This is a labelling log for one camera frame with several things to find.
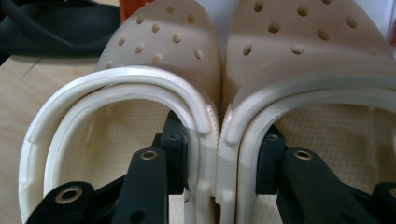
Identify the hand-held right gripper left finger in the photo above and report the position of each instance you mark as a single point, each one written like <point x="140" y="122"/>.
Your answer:
<point x="177" y="155"/>

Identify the white clog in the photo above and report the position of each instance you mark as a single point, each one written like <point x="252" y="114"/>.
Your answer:
<point x="62" y="102"/>
<point x="311" y="62"/>

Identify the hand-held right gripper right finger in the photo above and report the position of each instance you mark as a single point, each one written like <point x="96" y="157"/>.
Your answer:
<point x="267" y="168"/>

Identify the black sandal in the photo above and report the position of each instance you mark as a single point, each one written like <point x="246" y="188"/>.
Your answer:
<point x="62" y="28"/>

